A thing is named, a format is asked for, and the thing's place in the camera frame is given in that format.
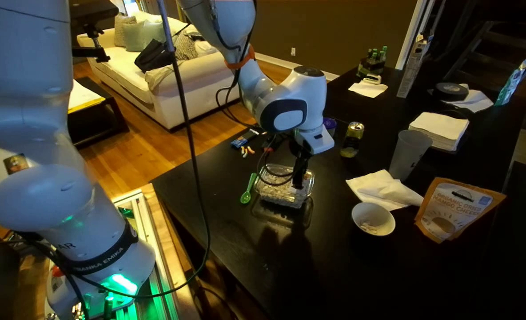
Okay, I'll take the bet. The white book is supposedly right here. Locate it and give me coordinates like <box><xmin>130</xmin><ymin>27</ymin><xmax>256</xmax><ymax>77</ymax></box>
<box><xmin>66</xmin><ymin>81</ymin><xmax>108</xmax><ymax>114</ymax></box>

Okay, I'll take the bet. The robot mounting stand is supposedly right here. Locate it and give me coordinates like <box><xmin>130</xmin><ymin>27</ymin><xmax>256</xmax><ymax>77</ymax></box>
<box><xmin>110</xmin><ymin>184</ymin><xmax>201</xmax><ymax>320</ymax></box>

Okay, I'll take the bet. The green plastic spoon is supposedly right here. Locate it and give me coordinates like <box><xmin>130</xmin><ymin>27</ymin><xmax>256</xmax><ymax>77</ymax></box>
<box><xmin>238</xmin><ymin>171</ymin><xmax>259</xmax><ymax>207</ymax></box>

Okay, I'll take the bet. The small glass spice jar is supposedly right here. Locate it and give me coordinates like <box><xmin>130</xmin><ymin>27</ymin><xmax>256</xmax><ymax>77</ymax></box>
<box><xmin>339</xmin><ymin>120</ymin><xmax>368</xmax><ymax>161</ymax></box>

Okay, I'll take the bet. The transparent bowl with seeds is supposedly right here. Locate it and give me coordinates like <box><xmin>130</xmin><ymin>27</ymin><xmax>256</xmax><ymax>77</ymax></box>
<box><xmin>252</xmin><ymin>162</ymin><xmax>316</xmax><ymax>212</ymax></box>

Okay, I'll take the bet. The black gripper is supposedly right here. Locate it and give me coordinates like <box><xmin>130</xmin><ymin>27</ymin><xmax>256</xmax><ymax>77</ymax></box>
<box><xmin>288</xmin><ymin>141</ymin><xmax>316</xmax><ymax>193</ymax></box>

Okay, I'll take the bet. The black round dish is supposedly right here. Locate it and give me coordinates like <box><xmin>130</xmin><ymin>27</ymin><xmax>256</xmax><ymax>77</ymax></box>
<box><xmin>434</xmin><ymin>81</ymin><xmax>471</xmax><ymax>102</ymax></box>

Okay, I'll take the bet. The dark wooden staircase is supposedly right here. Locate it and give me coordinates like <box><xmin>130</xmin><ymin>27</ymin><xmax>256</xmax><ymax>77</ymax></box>
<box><xmin>444</xmin><ymin>17</ymin><xmax>526</xmax><ymax>86</ymax></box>

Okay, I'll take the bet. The white tall container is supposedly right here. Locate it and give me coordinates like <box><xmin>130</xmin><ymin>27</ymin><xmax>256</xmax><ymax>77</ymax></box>
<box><xmin>394</xmin><ymin>33</ymin><xmax>432</xmax><ymax>100</ymax></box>

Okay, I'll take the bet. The long black hanging cable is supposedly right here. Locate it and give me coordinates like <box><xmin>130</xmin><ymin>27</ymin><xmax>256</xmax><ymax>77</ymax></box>
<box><xmin>96</xmin><ymin>0</ymin><xmax>211</xmax><ymax>301</ymax></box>

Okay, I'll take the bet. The clear plastic cup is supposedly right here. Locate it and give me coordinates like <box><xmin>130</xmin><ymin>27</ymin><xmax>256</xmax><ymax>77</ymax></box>
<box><xmin>387</xmin><ymin>129</ymin><xmax>434</xmax><ymax>182</ymax></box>

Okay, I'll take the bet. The black bag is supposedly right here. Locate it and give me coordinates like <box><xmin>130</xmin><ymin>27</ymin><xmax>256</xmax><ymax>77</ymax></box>
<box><xmin>133</xmin><ymin>38</ymin><xmax>178</xmax><ymax>75</ymax></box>

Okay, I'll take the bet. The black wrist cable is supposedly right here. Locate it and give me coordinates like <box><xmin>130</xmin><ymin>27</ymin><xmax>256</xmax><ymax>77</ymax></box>
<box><xmin>213</xmin><ymin>34</ymin><xmax>304</xmax><ymax>189</ymax></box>

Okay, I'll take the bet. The transparent lid with label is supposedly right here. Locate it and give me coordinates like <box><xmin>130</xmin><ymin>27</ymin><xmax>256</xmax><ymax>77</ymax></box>
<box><xmin>254</xmin><ymin>162</ymin><xmax>316</xmax><ymax>207</ymax></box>

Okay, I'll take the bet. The white sofa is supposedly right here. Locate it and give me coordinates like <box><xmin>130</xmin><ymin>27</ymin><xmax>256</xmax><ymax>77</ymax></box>
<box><xmin>75</xmin><ymin>11</ymin><xmax>245</xmax><ymax>132</ymax></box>

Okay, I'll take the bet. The white paper sheet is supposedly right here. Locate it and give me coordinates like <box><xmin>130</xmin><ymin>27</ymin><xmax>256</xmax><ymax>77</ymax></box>
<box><xmin>446</xmin><ymin>88</ymin><xmax>496</xmax><ymax>116</ymax></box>

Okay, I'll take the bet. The crumpled white napkin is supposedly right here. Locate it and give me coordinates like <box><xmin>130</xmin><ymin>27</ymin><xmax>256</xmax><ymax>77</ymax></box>
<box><xmin>345</xmin><ymin>168</ymin><xmax>425</xmax><ymax>214</ymax></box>

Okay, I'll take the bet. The grey sofa pillow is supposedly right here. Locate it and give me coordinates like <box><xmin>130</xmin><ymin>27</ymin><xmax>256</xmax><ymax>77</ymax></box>
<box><xmin>112</xmin><ymin>15</ymin><xmax>171</xmax><ymax>54</ymax></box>

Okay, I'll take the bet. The blue candy packet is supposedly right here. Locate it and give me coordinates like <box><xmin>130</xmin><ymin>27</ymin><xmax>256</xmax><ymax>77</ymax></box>
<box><xmin>231</xmin><ymin>134</ymin><xmax>259</xmax><ymax>150</ymax></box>

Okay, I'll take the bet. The dark coffee table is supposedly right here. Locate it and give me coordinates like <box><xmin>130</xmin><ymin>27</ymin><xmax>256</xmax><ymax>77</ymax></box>
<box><xmin>66</xmin><ymin>79</ymin><xmax>131</xmax><ymax>146</ymax></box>

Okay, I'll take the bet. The small white bowl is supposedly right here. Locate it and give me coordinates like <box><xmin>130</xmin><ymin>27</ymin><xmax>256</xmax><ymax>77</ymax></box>
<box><xmin>350</xmin><ymin>202</ymin><xmax>398</xmax><ymax>239</ymax></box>

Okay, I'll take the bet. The black camera stand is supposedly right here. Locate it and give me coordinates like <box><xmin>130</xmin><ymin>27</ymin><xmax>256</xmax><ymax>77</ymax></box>
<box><xmin>69</xmin><ymin>0</ymin><xmax>121</xmax><ymax>65</ymax></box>

